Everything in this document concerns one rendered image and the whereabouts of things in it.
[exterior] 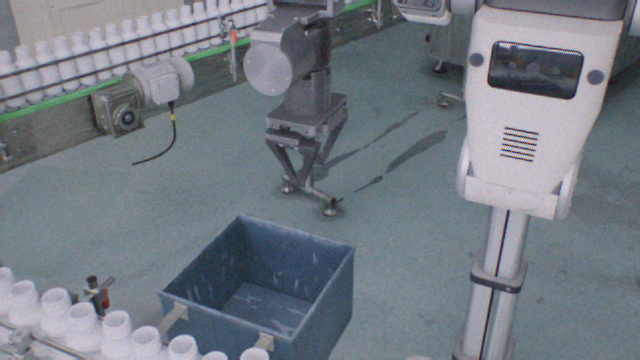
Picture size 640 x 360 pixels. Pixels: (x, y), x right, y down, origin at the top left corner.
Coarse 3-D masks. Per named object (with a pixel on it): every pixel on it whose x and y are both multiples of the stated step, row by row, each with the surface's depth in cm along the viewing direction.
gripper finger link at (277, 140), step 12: (276, 132) 74; (288, 132) 74; (276, 144) 74; (288, 144) 73; (300, 144) 72; (312, 144) 72; (276, 156) 75; (312, 156) 72; (288, 168) 76; (300, 180) 77
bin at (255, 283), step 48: (240, 240) 153; (288, 240) 147; (192, 288) 137; (240, 288) 159; (288, 288) 155; (336, 288) 134; (192, 336) 129; (240, 336) 122; (288, 336) 116; (336, 336) 142
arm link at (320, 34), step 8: (312, 24) 68; (320, 24) 69; (328, 24) 69; (312, 32) 68; (320, 32) 68; (328, 32) 69; (312, 40) 68; (320, 40) 69; (328, 40) 70; (320, 48) 69; (328, 48) 70; (320, 56) 70; (328, 56) 71; (320, 64) 70; (328, 64) 71
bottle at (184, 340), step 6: (180, 336) 87; (186, 336) 87; (174, 342) 87; (180, 342) 87; (186, 342) 88; (192, 342) 87; (174, 348) 87; (180, 348) 88; (186, 348) 88; (192, 348) 85; (174, 354) 84; (180, 354) 84; (186, 354) 84; (192, 354) 85; (198, 354) 89
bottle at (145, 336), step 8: (144, 328) 89; (152, 328) 88; (136, 336) 88; (144, 336) 89; (152, 336) 89; (136, 344) 86; (144, 344) 86; (152, 344) 86; (160, 344) 88; (136, 352) 87; (144, 352) 86; (152, 352) 87; (160, 352) 88; (168, 352) 90
